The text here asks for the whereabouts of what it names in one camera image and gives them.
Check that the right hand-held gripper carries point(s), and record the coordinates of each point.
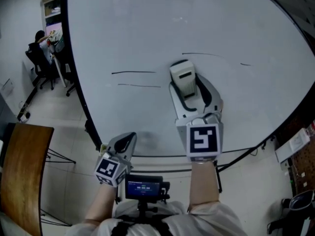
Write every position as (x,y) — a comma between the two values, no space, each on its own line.
(203,139)

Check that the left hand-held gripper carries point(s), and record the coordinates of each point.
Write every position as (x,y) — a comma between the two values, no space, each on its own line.
(108,168)

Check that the white whiteboard eraser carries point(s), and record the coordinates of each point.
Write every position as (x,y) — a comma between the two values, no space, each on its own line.
(184,79)

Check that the whiteboard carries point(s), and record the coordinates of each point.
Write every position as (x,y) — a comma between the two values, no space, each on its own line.
(172,33)

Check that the person's left forearm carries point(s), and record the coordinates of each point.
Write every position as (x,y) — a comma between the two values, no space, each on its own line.
(101,203)

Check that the person's right forearm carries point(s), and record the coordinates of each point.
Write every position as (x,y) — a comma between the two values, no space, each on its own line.
(204,183)

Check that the cream storage box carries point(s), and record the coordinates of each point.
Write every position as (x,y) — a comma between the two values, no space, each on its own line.
(103,150)

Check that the black chest-mounted monitor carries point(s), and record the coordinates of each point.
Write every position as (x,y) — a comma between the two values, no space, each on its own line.
(142,187)

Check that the black chest harness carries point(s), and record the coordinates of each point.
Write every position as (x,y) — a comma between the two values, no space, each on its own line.
(123,227)

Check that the wooden desk with white legs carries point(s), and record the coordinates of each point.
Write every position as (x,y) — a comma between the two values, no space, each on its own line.
(60,70)

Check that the floor power strip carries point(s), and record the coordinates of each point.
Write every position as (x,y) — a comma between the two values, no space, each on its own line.
(24,113)

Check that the brown wooden table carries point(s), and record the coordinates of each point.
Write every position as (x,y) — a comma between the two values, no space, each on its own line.
(22,171)

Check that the white cardboard box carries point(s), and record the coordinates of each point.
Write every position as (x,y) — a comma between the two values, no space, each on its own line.
(292,145)

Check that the person's white shirt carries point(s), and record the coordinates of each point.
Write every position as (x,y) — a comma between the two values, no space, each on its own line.
(211,222)

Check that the white patterned bag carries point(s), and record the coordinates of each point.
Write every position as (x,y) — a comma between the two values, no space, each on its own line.
(57,39)

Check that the pink computer screen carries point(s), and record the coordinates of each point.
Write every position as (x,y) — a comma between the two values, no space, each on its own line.
(54,28)

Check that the white storage shelf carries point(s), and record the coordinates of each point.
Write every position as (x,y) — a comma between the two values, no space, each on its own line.
(51,6)

